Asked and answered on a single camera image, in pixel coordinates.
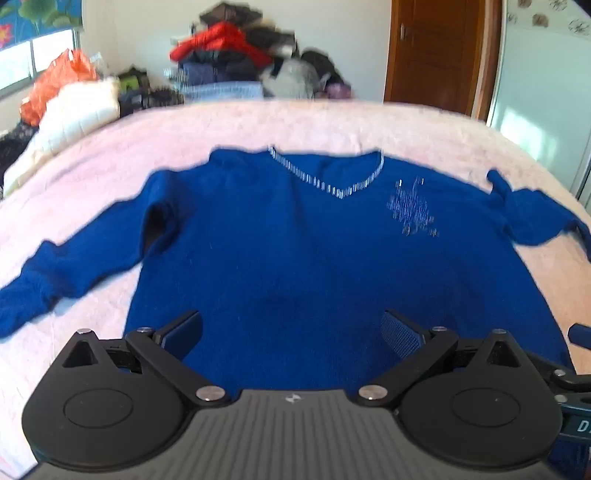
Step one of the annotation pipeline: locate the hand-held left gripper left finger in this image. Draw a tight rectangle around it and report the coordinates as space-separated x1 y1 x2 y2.
62 310 232 408

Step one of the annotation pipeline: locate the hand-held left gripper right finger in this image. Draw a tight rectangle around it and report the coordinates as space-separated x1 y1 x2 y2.
353 309 527 408

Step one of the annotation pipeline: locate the blue knit sweater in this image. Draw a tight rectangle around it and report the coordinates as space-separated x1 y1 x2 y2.
0 145 591 478

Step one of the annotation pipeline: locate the leopard print cloth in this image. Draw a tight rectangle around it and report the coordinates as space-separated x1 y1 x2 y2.
119 88 185 116

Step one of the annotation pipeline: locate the light blue blanket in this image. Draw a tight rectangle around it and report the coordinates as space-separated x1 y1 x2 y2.
180 80 264 103

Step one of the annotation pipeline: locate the white sliding wardrobe door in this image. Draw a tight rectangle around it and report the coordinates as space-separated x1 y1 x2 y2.
487 0 591 208

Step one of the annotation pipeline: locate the white quilted jacket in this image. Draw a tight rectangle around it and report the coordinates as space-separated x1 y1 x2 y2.
2 78 121 195

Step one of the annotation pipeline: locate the black patterned cloth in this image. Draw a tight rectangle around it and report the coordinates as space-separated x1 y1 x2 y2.
0 122 40 181

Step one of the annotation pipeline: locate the green and black bag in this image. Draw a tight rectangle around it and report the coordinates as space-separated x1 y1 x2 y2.
117 68 151 93

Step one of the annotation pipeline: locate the navy garment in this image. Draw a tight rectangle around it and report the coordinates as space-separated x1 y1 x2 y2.
178 62 232 86

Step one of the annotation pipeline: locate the black padded jacket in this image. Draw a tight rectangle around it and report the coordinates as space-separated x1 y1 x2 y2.
180 46 271 81

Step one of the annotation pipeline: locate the brown wooden door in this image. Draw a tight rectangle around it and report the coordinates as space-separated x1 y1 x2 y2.
383 0 502 123

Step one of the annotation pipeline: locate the orange plastic bag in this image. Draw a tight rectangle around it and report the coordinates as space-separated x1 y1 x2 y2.
21 48 98 125

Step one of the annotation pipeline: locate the red jacket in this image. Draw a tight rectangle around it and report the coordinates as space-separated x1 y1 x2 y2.
170 22 273 68

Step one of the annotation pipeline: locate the black and white garment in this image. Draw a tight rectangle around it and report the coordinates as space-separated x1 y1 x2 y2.
249 25 298 61

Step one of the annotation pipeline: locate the window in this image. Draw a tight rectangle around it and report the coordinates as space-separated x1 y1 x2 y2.
0 28 81 97

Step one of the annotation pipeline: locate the dark brown garment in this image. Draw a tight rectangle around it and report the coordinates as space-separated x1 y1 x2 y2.
198 2 264 28

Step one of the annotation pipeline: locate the lotus print roller blind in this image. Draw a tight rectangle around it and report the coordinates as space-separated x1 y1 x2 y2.
0 0 84 49

